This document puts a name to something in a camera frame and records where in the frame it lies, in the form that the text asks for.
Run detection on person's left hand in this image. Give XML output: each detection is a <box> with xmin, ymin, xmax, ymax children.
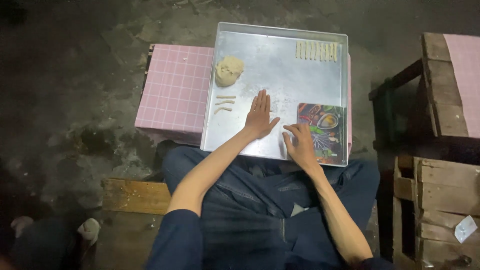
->
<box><xmin>244</xmin><ymin>89</ymin><xmax>281</xmax><ymax>140</ymax></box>

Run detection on weathered wooden crate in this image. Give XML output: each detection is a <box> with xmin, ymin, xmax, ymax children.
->
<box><xmin>391</xmin><ymin>155</ymin><xmax>480</xmax><ymax>270</ymax></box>

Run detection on person's dark blue left sleeve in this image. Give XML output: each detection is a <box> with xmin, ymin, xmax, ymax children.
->
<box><xmin>145</xmin><ymin>209</ymin><xmax>205</xmax><ymax>270</ymax></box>

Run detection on wooden table with pink top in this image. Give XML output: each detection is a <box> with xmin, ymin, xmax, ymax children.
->
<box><xmin>368</xmin><ymin>32</ymin><xmax>480</xmax><ymax>140</ymax></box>

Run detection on row of shaped dough sticks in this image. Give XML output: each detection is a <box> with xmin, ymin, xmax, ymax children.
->
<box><xmin>295</xmin><ymin>40</ymin><xmax>339</xmax><ymax>63</ymax></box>

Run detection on person's blue denim trousers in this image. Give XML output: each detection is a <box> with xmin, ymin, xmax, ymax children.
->
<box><xmin>162</xmin><ymin>146</ymin><xmax>381</xmax><ymax>270</ymax></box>

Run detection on beige dough lump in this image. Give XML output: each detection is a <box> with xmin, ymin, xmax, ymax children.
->
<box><xmin>215</xmin><ymin>56</ymin><xmax>245</xmax><ymax>88</ymax></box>

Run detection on wooden seat plank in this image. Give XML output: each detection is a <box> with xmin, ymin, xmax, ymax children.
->
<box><xmin>101</xmin><ymin>178</ymin><xmax>172</xmax><ymax>215</ymax></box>

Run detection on silver metal baking tray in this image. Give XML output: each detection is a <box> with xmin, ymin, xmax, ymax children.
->
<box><xmin>200</xmin><ymin>22</ymin><xmax>349</xmax><ymax>167</ymax></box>

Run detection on pink tiled low table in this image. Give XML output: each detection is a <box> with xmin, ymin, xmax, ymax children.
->
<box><xmin>134</xmin><ymin>43</ymin><xmax>215</xmax><ymax>145</ymax></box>

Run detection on person's dark blue sleeve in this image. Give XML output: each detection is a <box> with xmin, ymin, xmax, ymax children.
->
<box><xmin>352</xmin><ymin>256</ymin><xmax>395</xmax><ymax>270</ymax></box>
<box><xmin>145</xmin><ymin>209</ymin><xmax>205</xmax><ymax>270</ymax></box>

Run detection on kitchen scale with food print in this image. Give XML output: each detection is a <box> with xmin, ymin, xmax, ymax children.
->
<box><xmin>297</xmin><ymin>103</ymin><xmax>345</xmax><ymax>166</ymax></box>

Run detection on white plastic wrapper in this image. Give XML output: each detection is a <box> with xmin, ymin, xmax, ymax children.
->
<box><xmin>454</xmin><ymin>215</ymin><xmax>479</xmax><ymax>244</ymax></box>

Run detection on person's right hand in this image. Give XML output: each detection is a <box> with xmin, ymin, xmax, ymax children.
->
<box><xmin>282</xmin><ymin>124</ymin><xmax>320</xmax><ymax>170</ymax></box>

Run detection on person's dark blue right sleeve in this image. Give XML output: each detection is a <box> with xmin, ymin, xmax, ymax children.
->
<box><xmin>352</xmin><ymin>256</ymin><xmax>395</xmax><ymax>270</ymax></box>

